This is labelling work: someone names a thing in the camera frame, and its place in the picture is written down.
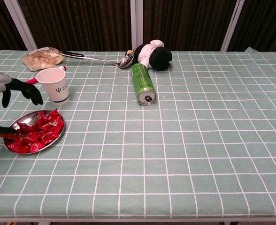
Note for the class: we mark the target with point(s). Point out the white paper cup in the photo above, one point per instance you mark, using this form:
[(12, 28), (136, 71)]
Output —
[(57, 91)]

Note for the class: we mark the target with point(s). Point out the steel ladle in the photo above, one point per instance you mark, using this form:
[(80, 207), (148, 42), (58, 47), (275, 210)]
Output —
[(126, 61)]

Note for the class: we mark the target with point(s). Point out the round steel plate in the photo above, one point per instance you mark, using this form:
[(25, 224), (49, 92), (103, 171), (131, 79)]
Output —
[(27, 118)]

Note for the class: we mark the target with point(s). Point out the red marker pen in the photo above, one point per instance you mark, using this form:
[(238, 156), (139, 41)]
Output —
[(32, 81)]

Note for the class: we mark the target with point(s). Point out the black white plush toy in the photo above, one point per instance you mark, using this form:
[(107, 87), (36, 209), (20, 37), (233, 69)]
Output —
[(160, 59)]

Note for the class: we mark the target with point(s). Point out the green drink can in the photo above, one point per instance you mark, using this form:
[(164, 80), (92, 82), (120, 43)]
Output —
[(141, 79)]

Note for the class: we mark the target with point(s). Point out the clear snack bag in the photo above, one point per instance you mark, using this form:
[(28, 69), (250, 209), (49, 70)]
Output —
[(41, 59)]

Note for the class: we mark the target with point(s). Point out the green checked tablecloth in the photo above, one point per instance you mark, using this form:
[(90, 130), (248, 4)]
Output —
[(175, 140)]

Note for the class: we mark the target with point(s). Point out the white partition post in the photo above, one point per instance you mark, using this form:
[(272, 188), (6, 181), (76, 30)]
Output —
[(19, 23), (136, 23), (233, 23)]

